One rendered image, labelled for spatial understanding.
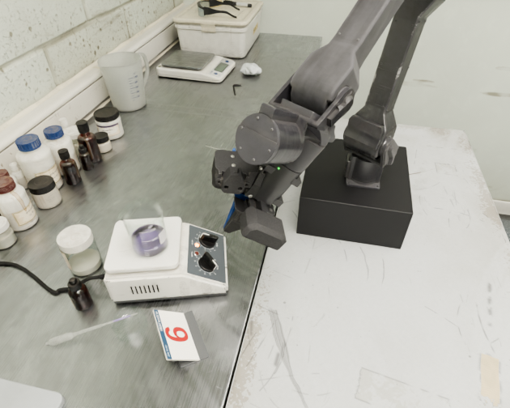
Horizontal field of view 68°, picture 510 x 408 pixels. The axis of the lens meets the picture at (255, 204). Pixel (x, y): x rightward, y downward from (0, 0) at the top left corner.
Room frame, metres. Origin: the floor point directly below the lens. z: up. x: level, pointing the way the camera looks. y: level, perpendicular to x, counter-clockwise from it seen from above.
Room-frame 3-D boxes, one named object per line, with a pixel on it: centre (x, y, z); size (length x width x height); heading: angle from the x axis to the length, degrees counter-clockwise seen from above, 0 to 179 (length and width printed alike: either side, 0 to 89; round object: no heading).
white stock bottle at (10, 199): (0.60, 0.50, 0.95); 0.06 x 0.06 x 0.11
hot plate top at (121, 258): (0.46, 0.19, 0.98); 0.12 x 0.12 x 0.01; 6
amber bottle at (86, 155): (0.80, 0.42, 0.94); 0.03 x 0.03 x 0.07
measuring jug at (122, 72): (1.17, 0.40, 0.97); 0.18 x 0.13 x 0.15; 147
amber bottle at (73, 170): (0.74, 0.44, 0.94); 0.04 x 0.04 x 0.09
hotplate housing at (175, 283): (0.46, 0.16, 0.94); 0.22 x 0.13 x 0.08; 96
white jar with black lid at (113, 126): (0.97, 0.41, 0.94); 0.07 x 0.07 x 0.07
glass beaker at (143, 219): (0.44, 0.18, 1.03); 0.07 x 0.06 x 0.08; 111
